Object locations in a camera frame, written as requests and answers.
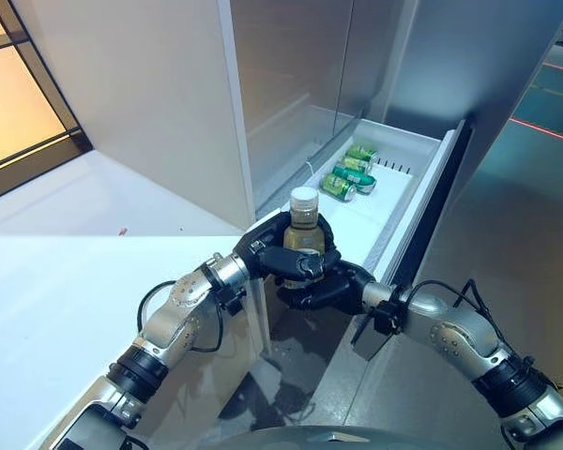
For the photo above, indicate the black framed amber window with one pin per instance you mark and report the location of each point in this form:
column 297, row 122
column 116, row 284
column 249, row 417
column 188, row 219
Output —
column 23, row 103

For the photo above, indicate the dark green drink can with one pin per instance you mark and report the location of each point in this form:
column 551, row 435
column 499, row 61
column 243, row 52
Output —
column 356, row 178

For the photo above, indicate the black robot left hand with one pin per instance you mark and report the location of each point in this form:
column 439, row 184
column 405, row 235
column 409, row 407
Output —
column 272, row 258

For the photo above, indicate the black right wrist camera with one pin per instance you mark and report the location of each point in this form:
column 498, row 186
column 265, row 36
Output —
column 387, row 311

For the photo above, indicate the white counter cabinet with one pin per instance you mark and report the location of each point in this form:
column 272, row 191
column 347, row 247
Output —
column 51, row 290

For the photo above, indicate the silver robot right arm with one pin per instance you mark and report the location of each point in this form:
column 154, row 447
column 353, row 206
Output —
column 455, row 328

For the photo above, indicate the stainless steel fridge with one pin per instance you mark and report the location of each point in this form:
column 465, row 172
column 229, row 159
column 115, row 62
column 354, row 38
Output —
column 309, row 56

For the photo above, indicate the fridge drawer with white bin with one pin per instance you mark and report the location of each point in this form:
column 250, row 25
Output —
column 403, row 197

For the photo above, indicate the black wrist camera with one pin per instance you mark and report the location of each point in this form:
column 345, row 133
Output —
column 387, row 311
column 230, row 300

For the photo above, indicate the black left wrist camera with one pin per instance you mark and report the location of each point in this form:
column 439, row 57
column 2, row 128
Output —
column 230, row 300

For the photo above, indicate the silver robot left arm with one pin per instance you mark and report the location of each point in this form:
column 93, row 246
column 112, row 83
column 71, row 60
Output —
column 178, row 319

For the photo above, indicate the tea bottle with white cap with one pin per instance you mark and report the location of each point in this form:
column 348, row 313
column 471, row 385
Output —
column 304, row 229

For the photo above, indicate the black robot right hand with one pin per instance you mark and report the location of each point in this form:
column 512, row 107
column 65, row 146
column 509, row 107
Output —
column 333, row 293

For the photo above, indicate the light green drink can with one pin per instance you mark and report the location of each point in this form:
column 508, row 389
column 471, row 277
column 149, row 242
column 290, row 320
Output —
column 355, row 164
column 362, row 152
column 336, row 185

